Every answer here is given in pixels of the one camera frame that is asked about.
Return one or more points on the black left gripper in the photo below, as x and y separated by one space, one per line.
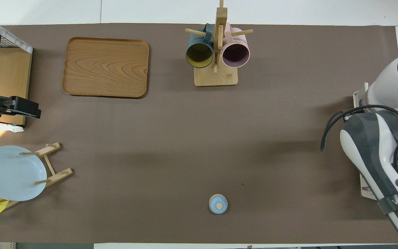
22 103

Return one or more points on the cream toaster oven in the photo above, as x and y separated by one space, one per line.
367 188

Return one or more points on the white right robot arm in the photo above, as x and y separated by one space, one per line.
368 145

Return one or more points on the light blue plate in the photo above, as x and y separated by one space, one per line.
12 173

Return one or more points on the wooden plate rack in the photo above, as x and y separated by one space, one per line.
60 174

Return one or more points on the brown wooden tray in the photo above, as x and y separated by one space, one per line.
105 67

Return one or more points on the brown table mat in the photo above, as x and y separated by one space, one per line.
150 138

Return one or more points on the dark teal mug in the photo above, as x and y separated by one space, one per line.
199 55

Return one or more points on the wooden mug rack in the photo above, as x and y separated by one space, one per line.
216 77

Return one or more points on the pink mug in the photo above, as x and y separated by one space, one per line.
236 55

